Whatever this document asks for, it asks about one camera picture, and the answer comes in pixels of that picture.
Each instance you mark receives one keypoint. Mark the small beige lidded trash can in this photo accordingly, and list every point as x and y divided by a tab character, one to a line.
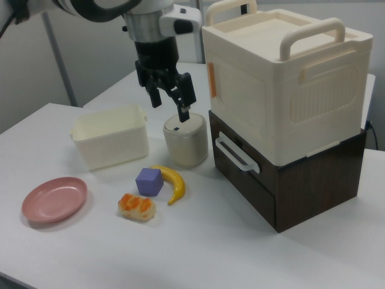
186	147

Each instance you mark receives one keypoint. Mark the dark brown wooden drawer box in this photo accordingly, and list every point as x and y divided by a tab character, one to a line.
316	192

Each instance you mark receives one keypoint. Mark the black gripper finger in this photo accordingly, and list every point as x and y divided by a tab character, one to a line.
186	90
155	97

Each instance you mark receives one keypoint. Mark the purple cube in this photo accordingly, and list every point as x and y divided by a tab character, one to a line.
149	182

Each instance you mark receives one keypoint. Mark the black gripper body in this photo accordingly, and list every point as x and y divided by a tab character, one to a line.
156	54

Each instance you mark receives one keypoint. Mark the pink plate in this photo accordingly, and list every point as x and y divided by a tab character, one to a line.
54	200

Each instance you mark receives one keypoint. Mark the grey partition post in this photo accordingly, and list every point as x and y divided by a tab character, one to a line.
64	75

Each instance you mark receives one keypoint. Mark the cream open plastic bin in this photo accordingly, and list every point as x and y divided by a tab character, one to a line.
111	147

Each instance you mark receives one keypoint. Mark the orange strip on cream box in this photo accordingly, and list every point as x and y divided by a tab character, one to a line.
212	81

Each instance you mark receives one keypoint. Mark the yellow toy banana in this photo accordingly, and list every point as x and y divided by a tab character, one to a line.
179	183

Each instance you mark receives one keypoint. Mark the orange glazed toy pastry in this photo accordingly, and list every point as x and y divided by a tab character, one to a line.
136	207

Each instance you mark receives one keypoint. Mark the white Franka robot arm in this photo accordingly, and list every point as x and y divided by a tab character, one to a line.
144	24

